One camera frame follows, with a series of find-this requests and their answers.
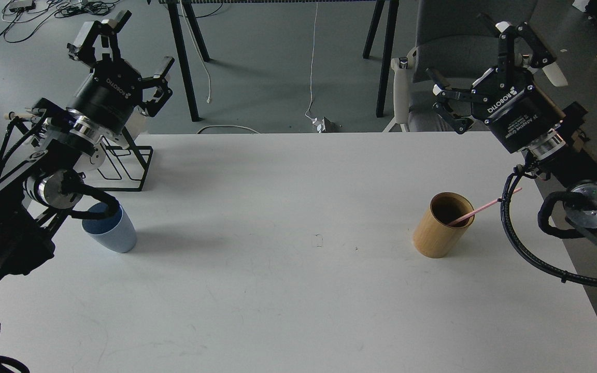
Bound grey office chair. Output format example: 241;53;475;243
382;0;568;133

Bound blue cup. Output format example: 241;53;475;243
81;206;137;253

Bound black wire rack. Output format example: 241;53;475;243
83;138;154;192

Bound black cable bundle on floor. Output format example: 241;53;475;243
0;0;123;62

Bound black table legs right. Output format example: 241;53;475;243
363;0;400;118

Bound black table legs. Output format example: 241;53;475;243
147;0;211;123
363;0;400;118

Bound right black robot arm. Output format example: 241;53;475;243
426;13;597;288

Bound bamboo cup holder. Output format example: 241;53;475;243
413;192;474;258

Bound black table legs left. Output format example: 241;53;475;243
147;0;211;123

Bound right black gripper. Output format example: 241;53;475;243
425;13;568;153

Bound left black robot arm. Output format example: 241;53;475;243
0;10;175;281

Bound white cable on floor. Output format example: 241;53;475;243
305;0;320;125

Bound white power adapter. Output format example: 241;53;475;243
312;117;338;134

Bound pink chopstick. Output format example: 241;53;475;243
447;197;504;227

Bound wooden dowel rod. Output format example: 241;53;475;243
3;109;45;123

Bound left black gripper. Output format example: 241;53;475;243
66;10;175;135

